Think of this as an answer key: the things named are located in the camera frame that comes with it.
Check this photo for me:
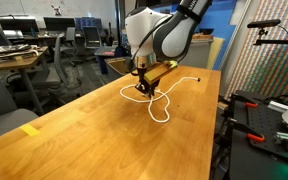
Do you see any black camera on stand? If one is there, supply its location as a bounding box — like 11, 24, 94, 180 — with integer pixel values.
246, 18, 288, 50

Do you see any yellow tape piece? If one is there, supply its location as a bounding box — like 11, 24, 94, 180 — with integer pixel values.
20, 124, 39, 136

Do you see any orange handled clamp far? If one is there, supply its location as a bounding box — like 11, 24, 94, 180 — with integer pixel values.
231, 94, 258, 108

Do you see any silver aluminium extrusion rail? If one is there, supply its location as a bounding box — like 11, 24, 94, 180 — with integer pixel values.
267, 99, 288, 145

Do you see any orange handled clamp near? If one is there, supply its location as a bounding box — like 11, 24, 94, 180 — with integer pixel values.
227, 117, 265, 142

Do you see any white rope with taped ends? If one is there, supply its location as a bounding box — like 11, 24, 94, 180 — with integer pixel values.
119, 76, 201, 124

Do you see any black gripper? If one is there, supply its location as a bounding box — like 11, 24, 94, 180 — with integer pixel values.
135, 68, 159, 98

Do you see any wooden office desk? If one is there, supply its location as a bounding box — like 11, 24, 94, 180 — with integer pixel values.
0, 46, 48, 115

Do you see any black perforated mounting board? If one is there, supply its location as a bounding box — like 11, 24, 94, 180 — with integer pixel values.
228, 89, 288, 180

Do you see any grey office chair right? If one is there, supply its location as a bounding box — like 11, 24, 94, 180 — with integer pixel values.
30, 34, 70, 95

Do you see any grey bin with cardboard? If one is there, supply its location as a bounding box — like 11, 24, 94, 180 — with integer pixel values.
105, 57, 131, 81

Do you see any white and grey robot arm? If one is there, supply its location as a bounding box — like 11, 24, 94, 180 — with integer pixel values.
125, 0, 212, 98

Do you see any wrist camera on wooden mount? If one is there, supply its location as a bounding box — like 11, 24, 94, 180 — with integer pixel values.
144, 60, 178, 85

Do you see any orange handled clamp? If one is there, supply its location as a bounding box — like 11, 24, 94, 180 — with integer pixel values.
231, 94, 258, 108
227, 117, 265, 142

